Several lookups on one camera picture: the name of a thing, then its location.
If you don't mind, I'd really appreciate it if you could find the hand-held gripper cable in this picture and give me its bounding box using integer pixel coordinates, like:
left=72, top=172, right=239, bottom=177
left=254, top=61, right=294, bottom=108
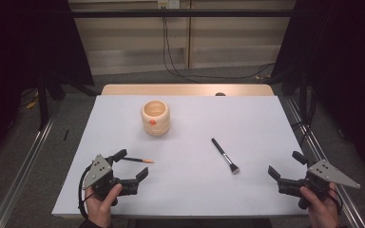
left=327, top=186, right=344, bottom=217
left=77, top=162, right=96, bottom=220

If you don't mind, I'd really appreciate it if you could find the black curtain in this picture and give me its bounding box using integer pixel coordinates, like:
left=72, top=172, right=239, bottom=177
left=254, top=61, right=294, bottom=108
left=0, top=0, right=95, bottom=165
left=270, top=0, right=365, bottom=183

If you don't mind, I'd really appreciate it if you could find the black horizontal frame bar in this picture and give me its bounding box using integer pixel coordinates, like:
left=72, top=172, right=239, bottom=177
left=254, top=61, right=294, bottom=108
left=70, top=9, right=296, bottom=18

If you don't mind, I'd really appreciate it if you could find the black wall cable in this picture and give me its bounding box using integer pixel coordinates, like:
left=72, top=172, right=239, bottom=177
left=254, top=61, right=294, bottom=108
left=164, top=16, right=277, bottom=80
left=162, top=16, right=202, bottom=85

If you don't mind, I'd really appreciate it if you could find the thin orange-tipped brush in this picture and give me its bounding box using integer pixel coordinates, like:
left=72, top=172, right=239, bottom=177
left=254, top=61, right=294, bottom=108
left=121, top=157, right=155, bottom=164

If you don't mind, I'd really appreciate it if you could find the right hand-held gripper cable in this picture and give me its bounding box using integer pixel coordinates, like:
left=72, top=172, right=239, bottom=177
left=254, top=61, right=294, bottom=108
left=327, top=186, right=344, bottom=217

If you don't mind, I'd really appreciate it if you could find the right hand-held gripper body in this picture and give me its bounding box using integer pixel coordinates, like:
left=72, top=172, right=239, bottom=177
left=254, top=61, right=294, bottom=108
left=277, top=159, right=361, bottom=211

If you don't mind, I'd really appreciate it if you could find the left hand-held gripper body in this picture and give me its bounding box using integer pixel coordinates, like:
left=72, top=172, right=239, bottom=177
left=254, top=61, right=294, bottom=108
left=82, top=154, right=140, bottom=207

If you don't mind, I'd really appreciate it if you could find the black makeup brush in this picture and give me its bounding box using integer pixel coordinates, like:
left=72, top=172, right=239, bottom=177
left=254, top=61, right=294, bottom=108
left=211, top=138, right=240, bottom=176

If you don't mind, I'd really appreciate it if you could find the white table cover board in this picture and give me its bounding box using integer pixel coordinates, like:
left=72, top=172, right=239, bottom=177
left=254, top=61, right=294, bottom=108
left=51, top=94, right=312, bottom=219

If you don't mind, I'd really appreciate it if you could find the black metal stand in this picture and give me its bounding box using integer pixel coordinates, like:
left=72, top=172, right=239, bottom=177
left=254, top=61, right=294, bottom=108
left=37, top=74, right=50, bottom=131
left=298, top=67, right=309, bottom=122

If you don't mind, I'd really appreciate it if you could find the wooden table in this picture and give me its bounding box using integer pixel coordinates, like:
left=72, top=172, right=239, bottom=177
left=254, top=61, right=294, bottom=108
left=101, top=84, right=275, bottom=97

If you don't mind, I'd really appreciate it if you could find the left hand-held gripper cable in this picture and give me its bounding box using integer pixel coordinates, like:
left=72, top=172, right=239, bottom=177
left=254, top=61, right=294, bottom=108
left=77, top=162, right=96, bottom=220

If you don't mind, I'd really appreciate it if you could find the aluminium floor rail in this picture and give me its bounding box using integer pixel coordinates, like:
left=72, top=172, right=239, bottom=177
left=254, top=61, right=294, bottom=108
left=286, top=97, right=365, bottom=228
left=0, top=104, right=61, bottom=228

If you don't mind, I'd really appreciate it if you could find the person's right hand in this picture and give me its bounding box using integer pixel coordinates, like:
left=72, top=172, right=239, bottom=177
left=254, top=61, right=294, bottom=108
left=299, top=181, right=341, bottom=228

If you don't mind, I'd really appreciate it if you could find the person's left hand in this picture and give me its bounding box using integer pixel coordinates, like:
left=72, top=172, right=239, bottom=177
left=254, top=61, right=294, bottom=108
left=85, top=182, right=124, bottom=228

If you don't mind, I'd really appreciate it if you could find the white wall socket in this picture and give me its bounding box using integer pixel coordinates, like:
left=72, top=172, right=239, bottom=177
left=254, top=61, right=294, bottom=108
left=157, top=0, right=181, bottom=10

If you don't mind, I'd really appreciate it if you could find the cream round brush holder cup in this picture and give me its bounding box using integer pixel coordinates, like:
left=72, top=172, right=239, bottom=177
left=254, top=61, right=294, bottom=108
left=140, top=100, right=171, bottom=138

